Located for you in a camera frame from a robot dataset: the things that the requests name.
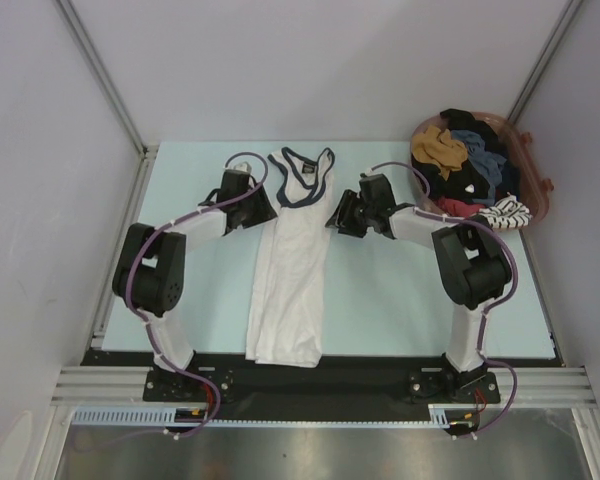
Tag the light blue table mat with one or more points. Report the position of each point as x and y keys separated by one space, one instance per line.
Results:
x=381 y=297

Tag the white graphic tank top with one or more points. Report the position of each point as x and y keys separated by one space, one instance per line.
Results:
x=286 y=313

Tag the white cable duct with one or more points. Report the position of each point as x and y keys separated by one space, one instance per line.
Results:
x=429 y=417

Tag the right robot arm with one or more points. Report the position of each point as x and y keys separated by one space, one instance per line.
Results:
x=474 y=264

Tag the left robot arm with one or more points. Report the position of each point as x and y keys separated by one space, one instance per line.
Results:
x=150 y=272

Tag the mustard yellow garment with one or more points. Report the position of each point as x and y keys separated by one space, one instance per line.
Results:
x=437 y=147

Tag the red garment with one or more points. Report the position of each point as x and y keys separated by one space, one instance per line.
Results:
x=453 y=208

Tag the aluminium frame rail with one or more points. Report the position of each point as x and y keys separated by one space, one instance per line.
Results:
x=98 y=376

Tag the pink plastic laundry basket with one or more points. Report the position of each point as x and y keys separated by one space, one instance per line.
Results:
x=533 y=189

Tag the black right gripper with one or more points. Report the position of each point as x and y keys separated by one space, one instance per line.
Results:
x=343 y=215

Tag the black garment pile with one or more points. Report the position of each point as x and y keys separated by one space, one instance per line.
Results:
x=468 y=185

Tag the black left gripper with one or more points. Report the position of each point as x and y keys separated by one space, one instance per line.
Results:
x=264 y=210

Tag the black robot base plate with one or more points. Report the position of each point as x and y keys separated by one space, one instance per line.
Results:
x=354 y=387

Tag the black white striped garment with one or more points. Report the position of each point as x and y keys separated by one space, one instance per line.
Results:
x=506 y=214

